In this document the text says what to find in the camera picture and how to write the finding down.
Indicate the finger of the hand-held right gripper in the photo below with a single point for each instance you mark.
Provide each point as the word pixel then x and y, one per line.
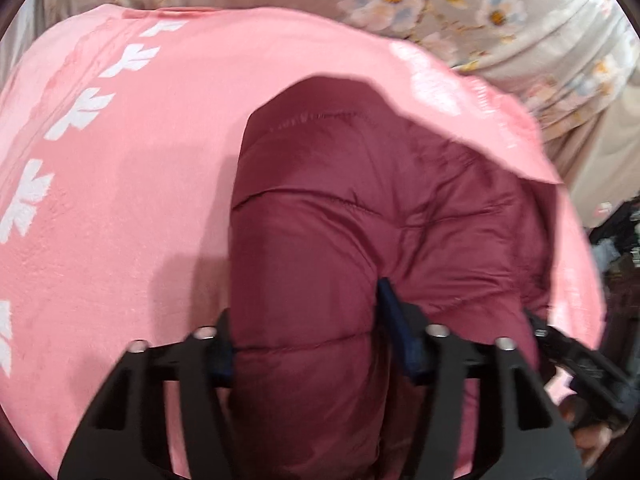
pixel 536 324

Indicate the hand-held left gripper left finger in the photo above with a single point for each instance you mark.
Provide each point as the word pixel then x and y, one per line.
pixel 222 362

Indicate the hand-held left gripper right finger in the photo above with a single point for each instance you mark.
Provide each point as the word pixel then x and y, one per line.
pixel 402 332

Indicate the maroon puffer jacket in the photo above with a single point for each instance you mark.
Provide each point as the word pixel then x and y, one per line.
pixel 325 240

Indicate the person's right hand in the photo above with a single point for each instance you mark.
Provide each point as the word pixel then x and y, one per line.
pixel 590 440

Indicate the dark blurred clutter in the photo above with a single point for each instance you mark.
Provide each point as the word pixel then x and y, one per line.
pixel 620 255

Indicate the pink blanket with white print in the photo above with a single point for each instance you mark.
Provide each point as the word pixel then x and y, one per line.
pixel 125 185

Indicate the grey floral bed sheet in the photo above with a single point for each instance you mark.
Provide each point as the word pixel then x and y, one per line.
pixel 550 60

